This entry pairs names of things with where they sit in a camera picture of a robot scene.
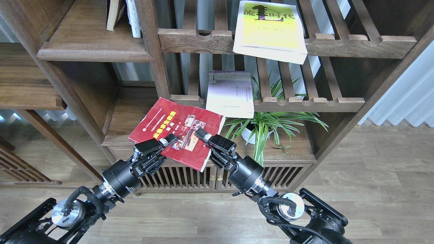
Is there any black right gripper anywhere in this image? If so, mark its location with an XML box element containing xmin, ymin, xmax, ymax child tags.
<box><xmin>195</xmin><ymin>128</ymin><xmax>265</xmax><ymax>195</ymax></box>

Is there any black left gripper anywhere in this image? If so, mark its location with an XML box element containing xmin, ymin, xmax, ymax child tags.
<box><xmin>102</xmin><ymin>133</ymin><xmax>178</xmax><ymax>198</ymax></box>

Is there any red cover book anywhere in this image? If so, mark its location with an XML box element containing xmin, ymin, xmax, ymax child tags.
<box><xmin>129</xmin><ymin>98</ymin><xmax>225</xmax><ymax>172</ymax></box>

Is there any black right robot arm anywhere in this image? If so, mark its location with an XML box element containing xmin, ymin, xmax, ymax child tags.
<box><xmin>195</xmin><ymin>128</ymin><xmax>351</xmax><ymax>244</ymax></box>

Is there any wooden side shelf unit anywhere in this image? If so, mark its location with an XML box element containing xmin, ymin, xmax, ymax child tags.
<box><xmin>1</xmin><ymin>43</ymin><xmax>103</xmax><ymax>186</ymax></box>

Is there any left slatted cabinet door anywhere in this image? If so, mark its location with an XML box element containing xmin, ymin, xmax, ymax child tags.
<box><xmin>137</xmin><ymin>160</ymin><xmax>217</xmax><ymax>193</ymax></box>

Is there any slatted cabinet door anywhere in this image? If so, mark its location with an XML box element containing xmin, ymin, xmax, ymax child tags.
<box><xmin>215</xmin><ymin>164</ymin><xmax>312</xmax><ymax>191</ymax></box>
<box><xmin>137</xmin><ymin>160</ymin><xmax>217</xmax><ymax>193</ymax></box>

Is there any small wooden drawer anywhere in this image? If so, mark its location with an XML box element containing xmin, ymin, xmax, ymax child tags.
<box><xmin>107</xmin><ymin>146</ymin><xmax>134</xmax><ymax>161</ymax></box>

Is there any white plant pot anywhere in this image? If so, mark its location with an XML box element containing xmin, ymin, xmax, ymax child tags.
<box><xmin>241</xmin><ymin>122</ymin><xmax>273</xmax><ymax>146</ymax></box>

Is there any pale purple white book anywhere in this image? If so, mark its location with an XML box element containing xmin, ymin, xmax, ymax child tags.
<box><xmin>206</xmin><ymin>70</ymin><xmax>254</xmax><ymax>119</ymax></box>

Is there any green spider plant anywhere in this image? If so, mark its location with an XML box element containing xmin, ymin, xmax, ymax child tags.
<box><xmin>223</xmin><ymin>72</ymin><xmax>329</xmax><ymax>167</ymax></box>

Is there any right slatted cabinet door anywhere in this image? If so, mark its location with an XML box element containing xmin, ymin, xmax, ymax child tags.
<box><xmin>215</xmin><ymin>164</ymin><xmax>312</xmax><ymax>191</ymax></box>

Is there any dark wooden bookshelf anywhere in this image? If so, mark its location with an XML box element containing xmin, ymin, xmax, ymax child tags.
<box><xmin>0</xmin><ymin>0</ymin><xmax>434</xmax><ymax>197</ymax></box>

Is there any yellow cover book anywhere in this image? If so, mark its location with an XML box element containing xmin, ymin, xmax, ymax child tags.
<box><xmin>233</xmin><ymin>0</ymin><xmax>308</xmax><ymax>65</ymax></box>

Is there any upright white book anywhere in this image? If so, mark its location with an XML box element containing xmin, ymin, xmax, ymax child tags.
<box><xmin>126</xmin><ymin>0</ymin><xmax>141</xmax><ymax>38</ymax></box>

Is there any upright tan book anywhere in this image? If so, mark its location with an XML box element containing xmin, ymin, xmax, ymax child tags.
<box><xmin>106</xmin><ymin>0</ymin><xmax>126</xmax><ymax>31</ymax></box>

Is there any white curtain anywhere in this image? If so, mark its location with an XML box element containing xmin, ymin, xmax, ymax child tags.
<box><xmin>358</xmin><ymin>42</ymin><xmax>434</xmax><ymax>127</ymax></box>

